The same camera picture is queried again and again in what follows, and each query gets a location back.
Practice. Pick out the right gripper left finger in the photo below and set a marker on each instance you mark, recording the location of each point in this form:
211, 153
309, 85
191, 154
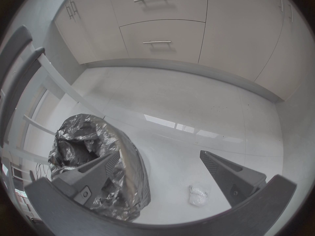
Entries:
93, 177

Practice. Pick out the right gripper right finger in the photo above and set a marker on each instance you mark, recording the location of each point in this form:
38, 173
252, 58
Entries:
233, 181

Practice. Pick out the black plastic bag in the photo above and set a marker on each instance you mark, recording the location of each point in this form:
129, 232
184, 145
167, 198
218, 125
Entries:
73, 131

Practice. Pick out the crumpled white plastic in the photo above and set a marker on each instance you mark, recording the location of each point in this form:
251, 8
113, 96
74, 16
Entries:
198, 197

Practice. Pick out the grey chair with white legs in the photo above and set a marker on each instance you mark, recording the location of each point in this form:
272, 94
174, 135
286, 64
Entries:
17, 87

